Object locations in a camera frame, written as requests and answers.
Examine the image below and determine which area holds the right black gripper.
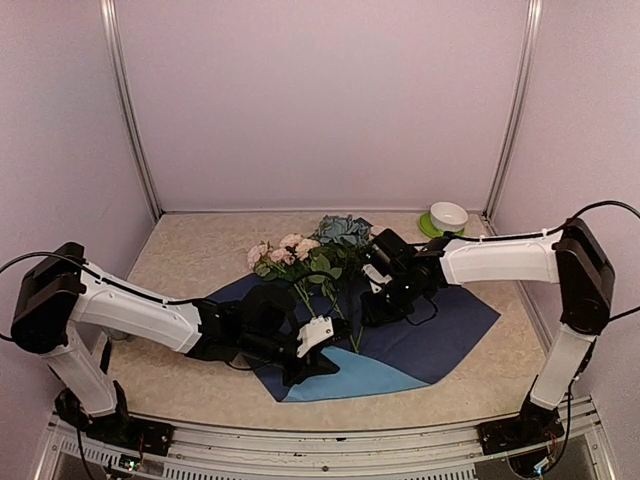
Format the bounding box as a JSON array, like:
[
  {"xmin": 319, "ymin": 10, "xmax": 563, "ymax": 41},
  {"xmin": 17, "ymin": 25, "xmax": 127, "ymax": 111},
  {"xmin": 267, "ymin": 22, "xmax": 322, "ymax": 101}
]
[{"xmin": 359, "ymin": 270, "xmax": 420, "ymax": 327}]

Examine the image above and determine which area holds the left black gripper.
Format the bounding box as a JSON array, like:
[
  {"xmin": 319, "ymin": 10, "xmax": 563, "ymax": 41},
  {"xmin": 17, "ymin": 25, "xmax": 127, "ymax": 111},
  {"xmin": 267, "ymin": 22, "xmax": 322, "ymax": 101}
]
[{"xmin": 242, "ymin": 329, "xmax": 340, "ymax": 388}]

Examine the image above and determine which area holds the blue wrapping paper sheet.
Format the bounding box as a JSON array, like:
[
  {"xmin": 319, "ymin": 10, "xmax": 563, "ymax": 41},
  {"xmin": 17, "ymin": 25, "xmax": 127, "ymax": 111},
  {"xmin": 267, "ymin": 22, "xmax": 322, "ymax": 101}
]
[{"xmin": 204, "ymin": 277, "xmax": 502, "ymax": 404}]

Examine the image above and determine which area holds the pink fake rose stem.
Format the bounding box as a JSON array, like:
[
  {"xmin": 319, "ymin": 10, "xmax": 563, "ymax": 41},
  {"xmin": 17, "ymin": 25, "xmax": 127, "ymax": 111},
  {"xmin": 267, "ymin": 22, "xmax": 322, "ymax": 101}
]
[{"xmin": 268, "ymin": 234, "xmax": 343, "ymax": 317}]

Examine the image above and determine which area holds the blue fake hydrangea flower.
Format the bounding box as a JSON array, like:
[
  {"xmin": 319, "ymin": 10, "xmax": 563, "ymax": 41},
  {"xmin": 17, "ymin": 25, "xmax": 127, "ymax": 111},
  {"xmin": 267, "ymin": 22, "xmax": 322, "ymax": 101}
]
[{"xmin": 311, "ymin": 215, "xmax": 372, "ymax": 278}]

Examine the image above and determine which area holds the small pink rose stem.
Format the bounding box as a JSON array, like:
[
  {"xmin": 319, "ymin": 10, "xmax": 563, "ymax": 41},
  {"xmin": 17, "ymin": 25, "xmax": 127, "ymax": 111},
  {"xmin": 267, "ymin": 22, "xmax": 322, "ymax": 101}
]
[{"xmin": 247, "ymin": 234, "xmax": 320, "ymax": 317}]

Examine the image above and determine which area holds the pink fake peony stem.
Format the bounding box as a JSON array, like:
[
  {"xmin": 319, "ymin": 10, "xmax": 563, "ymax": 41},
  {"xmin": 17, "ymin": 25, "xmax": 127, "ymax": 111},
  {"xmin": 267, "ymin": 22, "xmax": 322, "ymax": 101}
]
[{"xmin": 352, "ymin": 225, "xmax": 383, "ymax": 354}]

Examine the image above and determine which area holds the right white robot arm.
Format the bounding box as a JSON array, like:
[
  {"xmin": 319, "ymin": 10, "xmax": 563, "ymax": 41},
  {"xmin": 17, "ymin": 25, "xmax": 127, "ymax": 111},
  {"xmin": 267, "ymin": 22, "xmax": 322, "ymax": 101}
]
[{"xmin": 361, "ymin": 213, "xmax": 617, "ymax": 444}]

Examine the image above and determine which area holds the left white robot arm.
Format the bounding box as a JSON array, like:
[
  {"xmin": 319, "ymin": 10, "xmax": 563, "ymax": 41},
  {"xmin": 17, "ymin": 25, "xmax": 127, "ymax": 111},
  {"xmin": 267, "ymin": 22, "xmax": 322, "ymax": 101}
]
[{"xmin": 6, "ymin": 242, "xmax": 340, "ymax": 445}]

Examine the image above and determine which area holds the green saucer plate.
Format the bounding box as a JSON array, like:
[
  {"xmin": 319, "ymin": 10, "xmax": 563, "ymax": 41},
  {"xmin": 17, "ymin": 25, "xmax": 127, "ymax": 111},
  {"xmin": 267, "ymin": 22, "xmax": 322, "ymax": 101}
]
[{"xmin": 418, "ymin": 212, "xmax": 464, "ymax": 238}]

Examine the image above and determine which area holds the white ceramic bowl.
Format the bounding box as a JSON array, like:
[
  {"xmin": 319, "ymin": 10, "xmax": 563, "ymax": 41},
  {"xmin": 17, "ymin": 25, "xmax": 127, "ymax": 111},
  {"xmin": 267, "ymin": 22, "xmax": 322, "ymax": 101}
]
[{"xmin": 429, "ymin": 201, "xmax": 469, "ymax": 233}]

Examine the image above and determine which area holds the blue paper cup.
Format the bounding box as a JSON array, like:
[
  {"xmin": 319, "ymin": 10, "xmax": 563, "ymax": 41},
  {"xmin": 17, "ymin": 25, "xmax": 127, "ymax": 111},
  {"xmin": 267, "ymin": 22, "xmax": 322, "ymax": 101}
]
[{"xmin": 106, "ymin": 329, "xmax": 131, "ymax": 341}]

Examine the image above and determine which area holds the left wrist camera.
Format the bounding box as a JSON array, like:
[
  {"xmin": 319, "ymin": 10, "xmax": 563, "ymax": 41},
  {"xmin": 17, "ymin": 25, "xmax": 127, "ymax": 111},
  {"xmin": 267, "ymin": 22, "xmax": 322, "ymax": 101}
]
[{"xmin": 296, "ymin": 316, "xmax": 334, "ymax": 358}]

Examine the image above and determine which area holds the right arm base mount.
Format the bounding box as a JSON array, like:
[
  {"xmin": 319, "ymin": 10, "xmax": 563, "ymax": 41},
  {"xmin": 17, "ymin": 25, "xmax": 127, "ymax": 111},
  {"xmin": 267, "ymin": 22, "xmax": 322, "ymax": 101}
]
[{"xmin": 476, "ymin": 388, "xmax": 570, "ymax": 455}]

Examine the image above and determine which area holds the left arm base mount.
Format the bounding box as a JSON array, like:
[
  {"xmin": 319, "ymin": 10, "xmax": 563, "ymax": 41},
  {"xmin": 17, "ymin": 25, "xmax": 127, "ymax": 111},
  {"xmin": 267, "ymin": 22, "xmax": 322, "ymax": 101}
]
[{"xmin": 55, "ymin": 381, "xmax": 174, "ymax": 457}]

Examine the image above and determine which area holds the aluminium front frame rail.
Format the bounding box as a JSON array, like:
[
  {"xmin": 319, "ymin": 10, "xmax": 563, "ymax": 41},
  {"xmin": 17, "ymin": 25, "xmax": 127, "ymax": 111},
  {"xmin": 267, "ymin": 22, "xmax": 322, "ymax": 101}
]
[{"xmin": 34, "ymin": 394, "xmax": 616, "ymax": 480}]

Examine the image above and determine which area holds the right aluminium corner post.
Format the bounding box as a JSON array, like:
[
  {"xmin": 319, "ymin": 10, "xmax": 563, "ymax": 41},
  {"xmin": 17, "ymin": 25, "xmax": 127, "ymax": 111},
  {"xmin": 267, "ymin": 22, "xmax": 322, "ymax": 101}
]
[{"xmin": 482, "ymin": 0, "xmax": 543, "ymax": 223}]

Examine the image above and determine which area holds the aluminium corner post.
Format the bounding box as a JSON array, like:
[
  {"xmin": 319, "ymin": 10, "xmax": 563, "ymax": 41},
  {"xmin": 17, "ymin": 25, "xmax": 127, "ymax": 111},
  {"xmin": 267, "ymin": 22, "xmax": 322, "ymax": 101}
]
[
  {"xmin": 100, "ymin": 0, "xmax": 164, "ymax": 223},
  {"xmin": 482, "ymin": 0, "xmax": 543, "ymax": 223}
]

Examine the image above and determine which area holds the left aluminium corner post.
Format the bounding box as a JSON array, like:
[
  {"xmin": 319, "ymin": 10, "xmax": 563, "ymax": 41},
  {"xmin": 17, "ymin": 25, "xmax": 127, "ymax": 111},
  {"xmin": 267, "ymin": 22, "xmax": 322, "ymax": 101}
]
[{"xmin": 100, "ymin": 0, "xmax": 164, "ymax": 223}]

